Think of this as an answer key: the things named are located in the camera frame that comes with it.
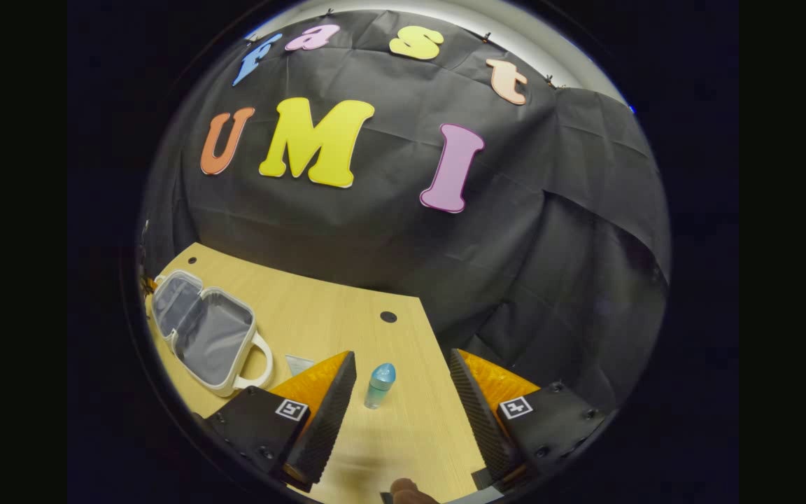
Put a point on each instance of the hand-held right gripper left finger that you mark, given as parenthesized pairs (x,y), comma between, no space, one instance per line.
(326,420)

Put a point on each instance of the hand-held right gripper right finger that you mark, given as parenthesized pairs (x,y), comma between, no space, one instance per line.
(483,420)

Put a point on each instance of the blue capped clear bottle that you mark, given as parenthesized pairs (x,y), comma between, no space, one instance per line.
(379,385)

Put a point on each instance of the white suitcase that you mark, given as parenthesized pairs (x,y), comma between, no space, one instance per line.
(210,336)

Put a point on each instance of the black backdrop cloth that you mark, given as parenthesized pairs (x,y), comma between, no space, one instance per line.
(389,238)

